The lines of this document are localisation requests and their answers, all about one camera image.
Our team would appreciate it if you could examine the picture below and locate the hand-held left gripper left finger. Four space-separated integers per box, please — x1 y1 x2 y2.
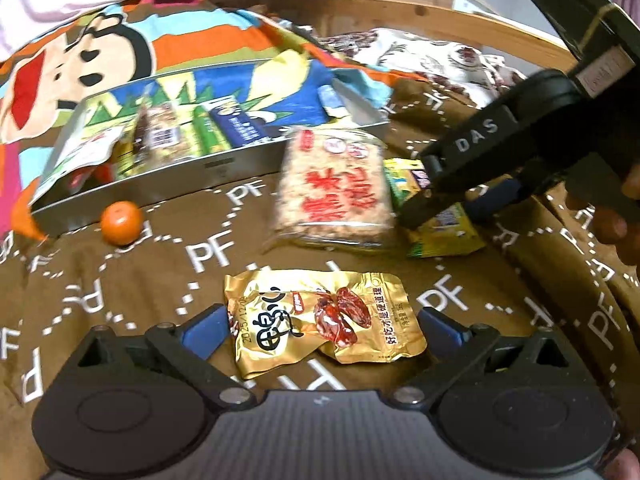
74 304 257 409

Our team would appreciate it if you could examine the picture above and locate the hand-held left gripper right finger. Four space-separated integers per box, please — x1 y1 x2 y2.
391 306 569 409

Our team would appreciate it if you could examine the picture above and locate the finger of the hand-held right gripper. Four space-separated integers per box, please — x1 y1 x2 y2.
399 175 523 232

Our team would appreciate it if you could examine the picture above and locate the yellow green snack packet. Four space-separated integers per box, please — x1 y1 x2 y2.
382 157 486 258

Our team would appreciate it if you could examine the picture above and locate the gold snack packet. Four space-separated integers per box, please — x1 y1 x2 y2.
224 269 428 381

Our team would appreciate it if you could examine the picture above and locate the rice cracker packet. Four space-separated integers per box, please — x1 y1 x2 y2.
272 127 398 251

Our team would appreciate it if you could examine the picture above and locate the small orange tangerine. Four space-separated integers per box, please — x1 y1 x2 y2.
100 201 144 246

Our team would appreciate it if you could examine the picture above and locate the small blue snack packet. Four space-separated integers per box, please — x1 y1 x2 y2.
317 85 346 121

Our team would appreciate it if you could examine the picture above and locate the metal tray with cartoon print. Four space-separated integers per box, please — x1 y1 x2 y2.
27 57 391 236

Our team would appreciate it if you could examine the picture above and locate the green sausage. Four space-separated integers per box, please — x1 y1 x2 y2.
192 102 231 156

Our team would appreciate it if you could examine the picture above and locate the white and green snack bag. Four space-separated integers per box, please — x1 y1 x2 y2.
37 127 126 201

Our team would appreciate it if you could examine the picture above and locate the person's right hand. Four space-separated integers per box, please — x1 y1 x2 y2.
565 172 640 271

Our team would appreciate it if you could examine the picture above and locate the white floral quilt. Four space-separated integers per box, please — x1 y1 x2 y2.
320 27 526 111

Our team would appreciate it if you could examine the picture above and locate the red snack packet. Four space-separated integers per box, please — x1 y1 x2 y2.
67 165 116 193

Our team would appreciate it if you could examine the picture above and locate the clear-wrapped granola bar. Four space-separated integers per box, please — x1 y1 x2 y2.
125 100 193 176

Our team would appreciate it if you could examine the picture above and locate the wooden bed frame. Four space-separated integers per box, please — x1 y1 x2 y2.
320 0 581 76

